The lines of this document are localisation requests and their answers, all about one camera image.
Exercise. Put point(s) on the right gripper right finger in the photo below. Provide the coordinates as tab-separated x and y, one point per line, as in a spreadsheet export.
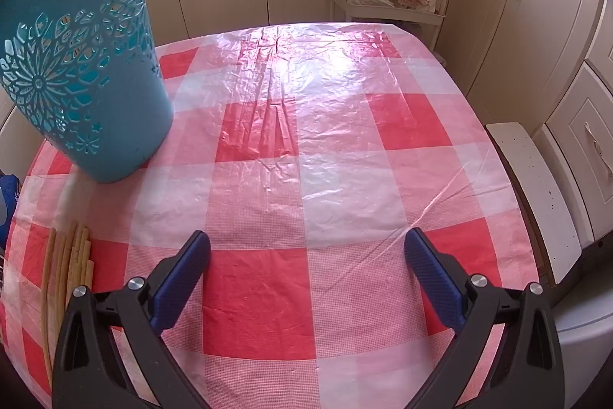
527	371

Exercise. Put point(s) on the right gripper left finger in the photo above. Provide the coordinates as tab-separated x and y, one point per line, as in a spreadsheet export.
88	371

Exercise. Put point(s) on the teal perforated plastic bin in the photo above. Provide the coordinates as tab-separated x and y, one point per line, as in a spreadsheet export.
86	75

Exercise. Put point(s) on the wooden chopstick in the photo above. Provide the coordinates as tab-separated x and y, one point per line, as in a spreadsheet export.
84	253
73	256
44	303
60	284

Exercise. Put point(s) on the red white checkered tablecloth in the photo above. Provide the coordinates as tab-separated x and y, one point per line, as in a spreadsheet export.
305	152

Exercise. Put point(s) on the white stool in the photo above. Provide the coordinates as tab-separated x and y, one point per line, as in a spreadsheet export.
550	224

